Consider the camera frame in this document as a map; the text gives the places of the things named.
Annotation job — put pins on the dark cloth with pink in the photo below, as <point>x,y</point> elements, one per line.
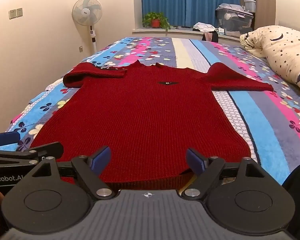
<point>211,37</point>

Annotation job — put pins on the white clothes pile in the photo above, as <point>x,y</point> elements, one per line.
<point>203,27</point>

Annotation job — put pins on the blue curtain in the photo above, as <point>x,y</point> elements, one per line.
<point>185,2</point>

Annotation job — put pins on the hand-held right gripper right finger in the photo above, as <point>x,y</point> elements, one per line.
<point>195,162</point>

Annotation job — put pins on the white standing fan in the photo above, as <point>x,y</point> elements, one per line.
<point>87,11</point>

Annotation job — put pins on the floral striped bed sheet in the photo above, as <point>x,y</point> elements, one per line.
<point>252,120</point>

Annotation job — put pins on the red knit sweater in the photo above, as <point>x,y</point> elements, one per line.
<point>145,117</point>

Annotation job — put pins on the wooden shelf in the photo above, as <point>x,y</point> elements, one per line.
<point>257,5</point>

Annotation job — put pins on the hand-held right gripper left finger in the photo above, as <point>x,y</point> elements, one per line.
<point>101,161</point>

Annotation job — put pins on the cream star print pillow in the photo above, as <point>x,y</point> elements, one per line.
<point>285,52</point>

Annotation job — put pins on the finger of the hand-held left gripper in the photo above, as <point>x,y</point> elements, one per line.
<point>5,138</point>
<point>47,150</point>

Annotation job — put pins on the clear plastic storage box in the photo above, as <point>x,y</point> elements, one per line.
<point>233,21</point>

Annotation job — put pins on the white wall socket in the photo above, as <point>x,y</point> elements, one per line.
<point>19,12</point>
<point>12,14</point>

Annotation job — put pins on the person's dark clothing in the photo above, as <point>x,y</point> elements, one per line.
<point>298,190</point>

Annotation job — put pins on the folded grey clothes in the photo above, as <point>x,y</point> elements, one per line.
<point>226,6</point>

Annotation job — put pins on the potted green plant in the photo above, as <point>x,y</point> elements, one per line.
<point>155,21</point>

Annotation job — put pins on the white storage bin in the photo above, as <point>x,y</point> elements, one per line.
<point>250,5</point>

